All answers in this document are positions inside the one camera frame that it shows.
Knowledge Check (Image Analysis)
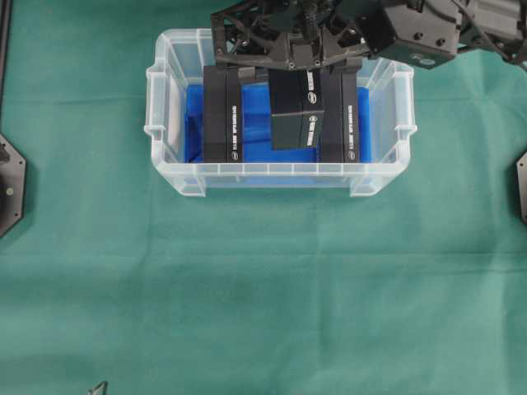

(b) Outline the clear plastic storage bin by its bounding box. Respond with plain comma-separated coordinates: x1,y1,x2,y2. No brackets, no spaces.
144,28,417,197

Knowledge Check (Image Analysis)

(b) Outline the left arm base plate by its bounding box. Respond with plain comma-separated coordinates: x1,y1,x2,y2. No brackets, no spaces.
0,135,26,237

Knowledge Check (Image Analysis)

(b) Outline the blue liner sheet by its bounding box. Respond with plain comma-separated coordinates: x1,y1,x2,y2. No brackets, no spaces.
184,84,373,163

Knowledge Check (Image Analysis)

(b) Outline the small metal bracket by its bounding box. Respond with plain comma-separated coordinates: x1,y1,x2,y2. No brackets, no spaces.
86,381,109,395

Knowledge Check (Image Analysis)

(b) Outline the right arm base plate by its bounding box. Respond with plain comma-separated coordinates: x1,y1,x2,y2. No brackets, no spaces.
516,152,527,224

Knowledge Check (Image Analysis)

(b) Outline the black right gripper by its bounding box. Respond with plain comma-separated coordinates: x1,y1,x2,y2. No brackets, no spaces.
210,1,371,82

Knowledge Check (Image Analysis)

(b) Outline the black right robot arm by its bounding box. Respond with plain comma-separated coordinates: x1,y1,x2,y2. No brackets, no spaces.
210,1,526,75

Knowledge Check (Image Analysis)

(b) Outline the black frame rail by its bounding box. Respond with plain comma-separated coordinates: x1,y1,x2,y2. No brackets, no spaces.
0,0,15,112

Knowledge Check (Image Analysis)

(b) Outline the black RealSense D415 box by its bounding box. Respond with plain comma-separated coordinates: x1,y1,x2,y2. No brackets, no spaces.
268,69,324,151

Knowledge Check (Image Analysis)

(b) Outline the black RealSense D435i box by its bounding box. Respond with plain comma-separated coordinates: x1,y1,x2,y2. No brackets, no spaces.
203,65,244,163
318,72,360,163

